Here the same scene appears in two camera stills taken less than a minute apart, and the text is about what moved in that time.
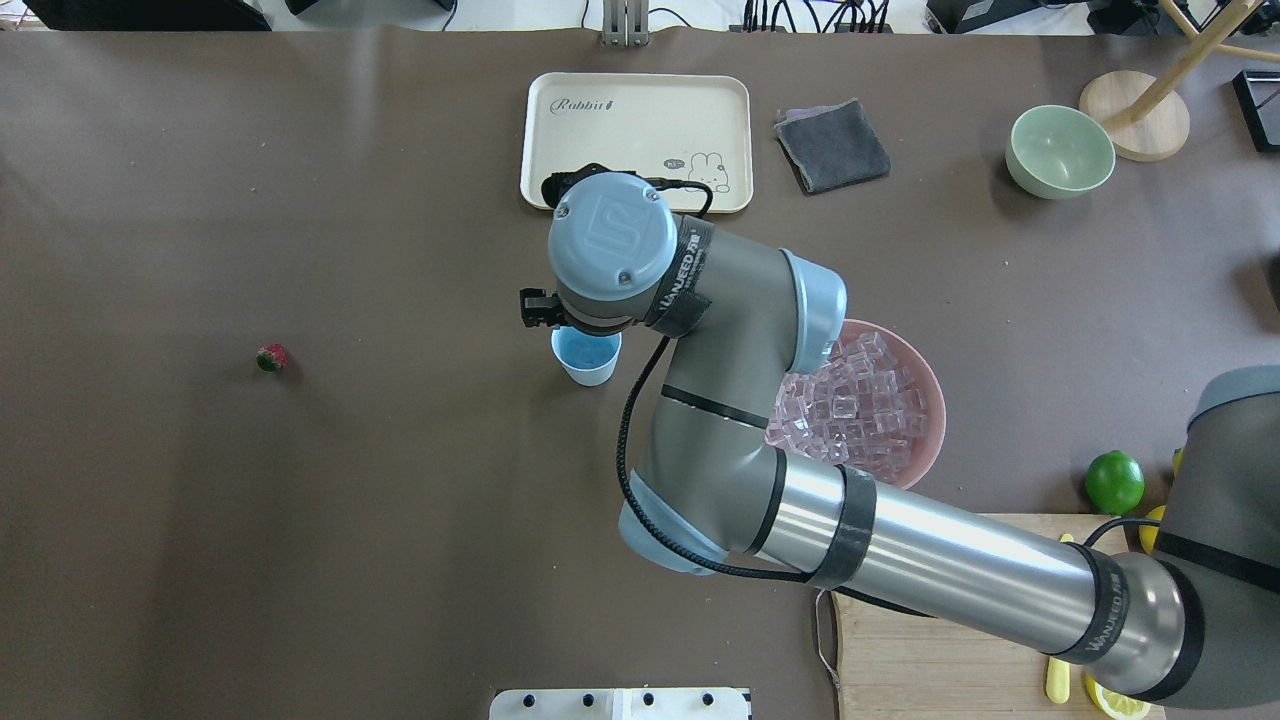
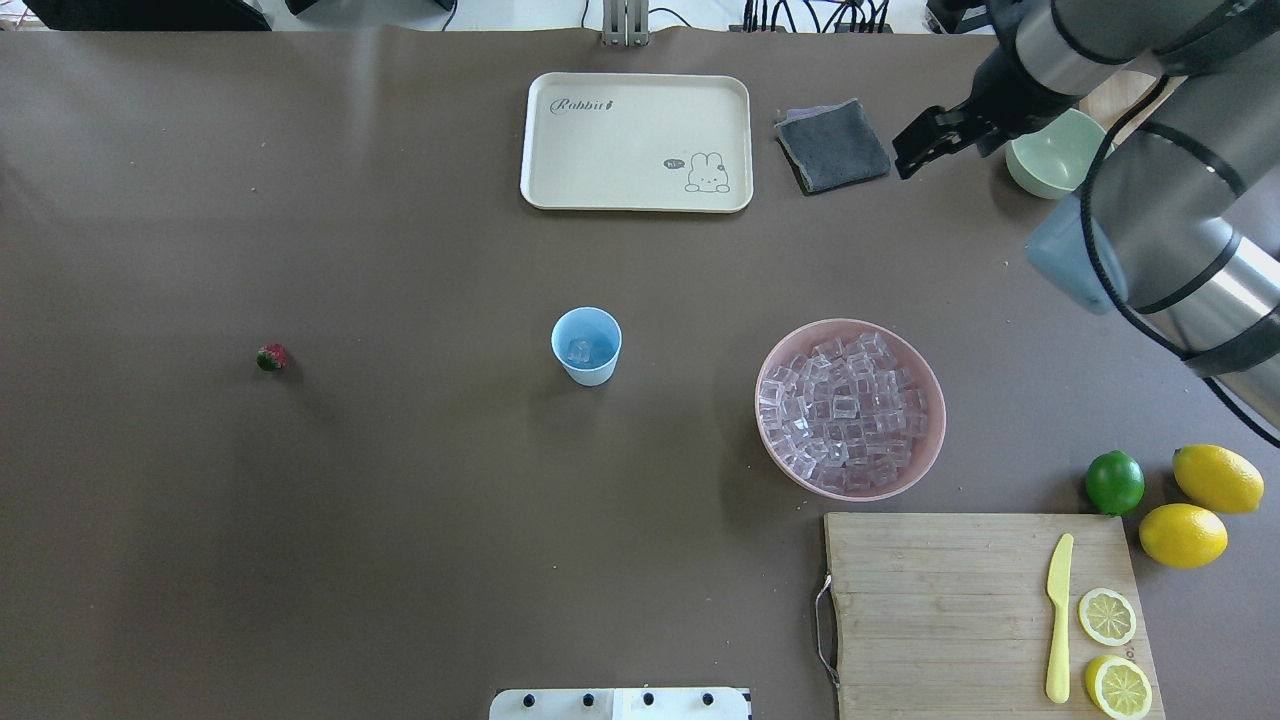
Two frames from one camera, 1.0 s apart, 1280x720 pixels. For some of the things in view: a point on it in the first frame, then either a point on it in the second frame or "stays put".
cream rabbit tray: (686, 127) stays put
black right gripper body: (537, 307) -> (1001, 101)
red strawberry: (272, 357) stays put
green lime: (1114, 482) stays put
